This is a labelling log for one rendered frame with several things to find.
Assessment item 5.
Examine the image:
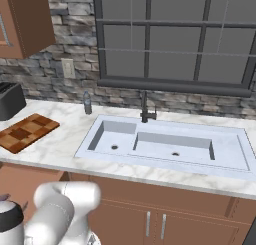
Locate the brown checkered cutting board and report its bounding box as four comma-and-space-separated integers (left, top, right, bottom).
0, 113, 61, 155

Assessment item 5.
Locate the brown drawer front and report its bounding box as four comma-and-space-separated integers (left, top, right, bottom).
0, 162, 66, 223

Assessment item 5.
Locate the dark grey tap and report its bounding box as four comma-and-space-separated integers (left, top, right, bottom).
140, 90, 158, 124

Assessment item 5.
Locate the clear water bottle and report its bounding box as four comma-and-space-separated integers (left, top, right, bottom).
83, 90, 93, 116

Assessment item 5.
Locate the white double sink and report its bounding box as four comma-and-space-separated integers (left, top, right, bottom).
74, 114, 256, 182

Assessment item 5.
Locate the dark grey framed window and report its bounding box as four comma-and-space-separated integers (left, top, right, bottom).
92, 0, 256, 98

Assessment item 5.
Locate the brown cupboard door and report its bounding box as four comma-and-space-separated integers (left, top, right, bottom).
153, 210, 252, 245
87, 198, 157, 245

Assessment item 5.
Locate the black toaster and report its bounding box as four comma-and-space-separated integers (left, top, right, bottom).
0, 81, 27, 122

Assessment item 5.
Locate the white wall socket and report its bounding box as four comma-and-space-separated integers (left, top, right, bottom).
61, 57, 76, 80

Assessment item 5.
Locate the brown wall cupboard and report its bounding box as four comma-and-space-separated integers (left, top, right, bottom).
0, 0, 57, 60

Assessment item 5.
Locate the silver wall cupboard handle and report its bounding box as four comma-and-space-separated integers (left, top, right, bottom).
0, 13, 10, 46

